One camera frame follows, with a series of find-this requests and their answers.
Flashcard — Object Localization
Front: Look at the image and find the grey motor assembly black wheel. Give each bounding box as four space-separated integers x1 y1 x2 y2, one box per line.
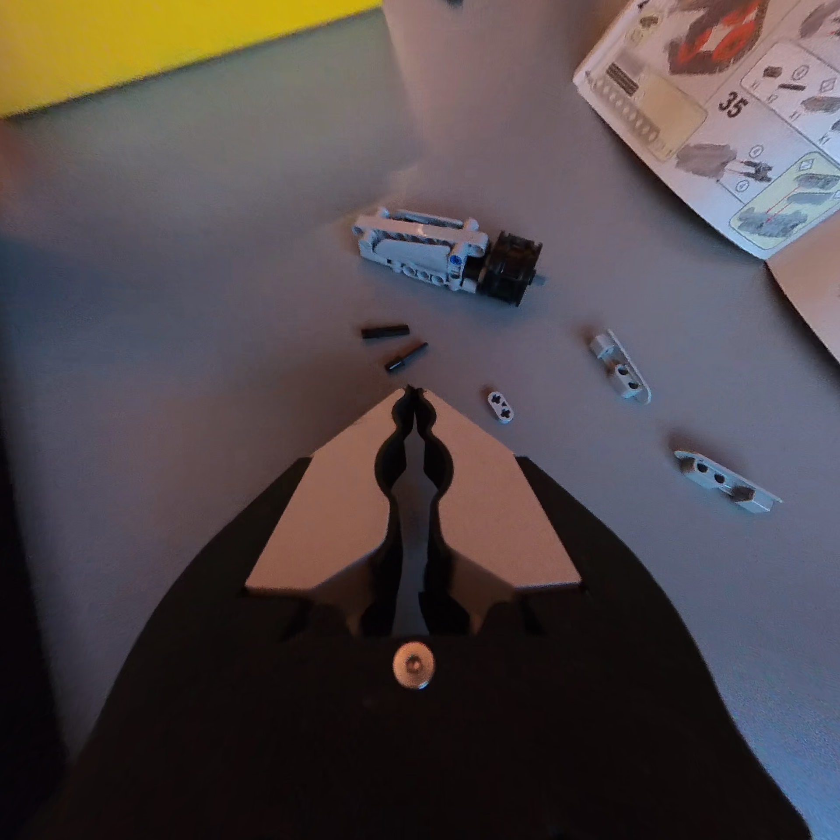
351 206 546 309

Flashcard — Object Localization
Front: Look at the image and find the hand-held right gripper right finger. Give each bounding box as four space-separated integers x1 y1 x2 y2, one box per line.
415 388 584 637

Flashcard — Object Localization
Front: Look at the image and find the grey desk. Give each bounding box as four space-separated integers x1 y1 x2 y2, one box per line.
0 0 840 840

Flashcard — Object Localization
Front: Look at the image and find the small grey panel brick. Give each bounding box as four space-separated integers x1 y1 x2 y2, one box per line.
587 329 652 404

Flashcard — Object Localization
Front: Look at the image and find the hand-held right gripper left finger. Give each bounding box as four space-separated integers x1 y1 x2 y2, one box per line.
243 386 416 637

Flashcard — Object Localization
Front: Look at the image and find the yellow box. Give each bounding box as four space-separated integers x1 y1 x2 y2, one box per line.
0 0 385 120

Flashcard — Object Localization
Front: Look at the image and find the grey three-hole brick beam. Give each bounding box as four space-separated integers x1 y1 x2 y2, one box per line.
674 449 783 514

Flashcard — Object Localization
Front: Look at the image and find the white building instruction booklet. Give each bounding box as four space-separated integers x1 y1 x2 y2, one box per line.
572 0 840 365

